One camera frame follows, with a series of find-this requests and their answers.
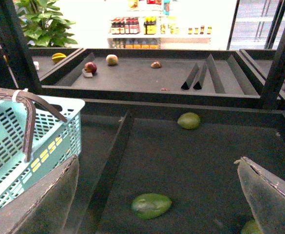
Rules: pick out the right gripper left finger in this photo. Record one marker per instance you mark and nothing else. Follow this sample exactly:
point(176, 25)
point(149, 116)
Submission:
point(44, 207)

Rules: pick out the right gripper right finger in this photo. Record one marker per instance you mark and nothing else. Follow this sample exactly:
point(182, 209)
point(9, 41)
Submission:
point(265, 194)

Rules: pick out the yellow lemon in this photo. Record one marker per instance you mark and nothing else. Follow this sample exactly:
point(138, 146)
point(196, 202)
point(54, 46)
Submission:
point(45, 153)

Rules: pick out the light blue plastic basket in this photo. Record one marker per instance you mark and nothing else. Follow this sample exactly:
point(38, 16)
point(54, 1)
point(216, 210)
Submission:
point(16, 175)

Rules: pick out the brown basket handle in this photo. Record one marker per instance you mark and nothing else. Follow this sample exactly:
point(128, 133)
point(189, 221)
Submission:
point(28, 100)

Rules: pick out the green mango front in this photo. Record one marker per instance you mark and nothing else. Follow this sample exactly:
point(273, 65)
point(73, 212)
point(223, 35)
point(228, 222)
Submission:
point(150, 205)

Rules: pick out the green mango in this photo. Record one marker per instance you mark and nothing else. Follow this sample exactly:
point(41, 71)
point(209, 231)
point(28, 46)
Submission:
point(150, 205)
point(189, 121)

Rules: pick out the green mango back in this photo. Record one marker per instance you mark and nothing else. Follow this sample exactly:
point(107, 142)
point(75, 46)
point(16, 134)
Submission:
point(189, 121)

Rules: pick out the black lower display tray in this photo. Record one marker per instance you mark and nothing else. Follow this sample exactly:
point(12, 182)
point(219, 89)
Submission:
point(129, 149)

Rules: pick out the black display tray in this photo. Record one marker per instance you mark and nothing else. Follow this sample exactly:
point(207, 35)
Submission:
point(216, 78)
point(129, 149)

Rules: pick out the white zip tie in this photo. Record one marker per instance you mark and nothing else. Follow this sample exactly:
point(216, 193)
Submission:
point(15, 94)

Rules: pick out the black upper display tray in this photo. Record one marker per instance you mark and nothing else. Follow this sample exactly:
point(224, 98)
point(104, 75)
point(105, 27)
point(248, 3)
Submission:
point(216, 78)

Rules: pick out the yellow starfruit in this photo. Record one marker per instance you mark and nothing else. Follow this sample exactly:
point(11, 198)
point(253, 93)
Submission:
point(57, 57)

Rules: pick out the green potted plant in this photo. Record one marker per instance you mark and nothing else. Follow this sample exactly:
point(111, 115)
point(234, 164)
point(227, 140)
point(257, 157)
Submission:
point(43, 24)

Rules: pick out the bottle shelf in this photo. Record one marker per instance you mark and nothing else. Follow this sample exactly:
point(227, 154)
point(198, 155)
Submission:
point(155, 24)

